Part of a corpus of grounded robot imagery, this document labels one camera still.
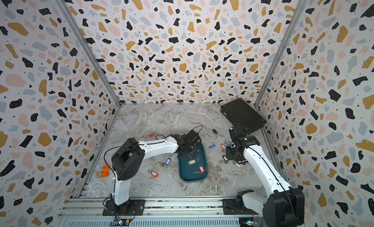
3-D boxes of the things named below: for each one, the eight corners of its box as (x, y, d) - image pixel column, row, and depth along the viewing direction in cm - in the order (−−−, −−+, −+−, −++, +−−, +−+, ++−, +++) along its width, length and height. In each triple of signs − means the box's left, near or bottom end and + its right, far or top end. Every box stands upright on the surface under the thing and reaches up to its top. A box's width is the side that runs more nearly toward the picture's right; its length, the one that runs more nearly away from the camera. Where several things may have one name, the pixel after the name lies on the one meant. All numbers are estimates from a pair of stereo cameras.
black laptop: (244, 137, 104) (246, 132, 100) (219, 111, 121) (220, 106, 116) (264, 125, 111) (267, 120, 107) (238, 102, 128) (240, 97, 124)
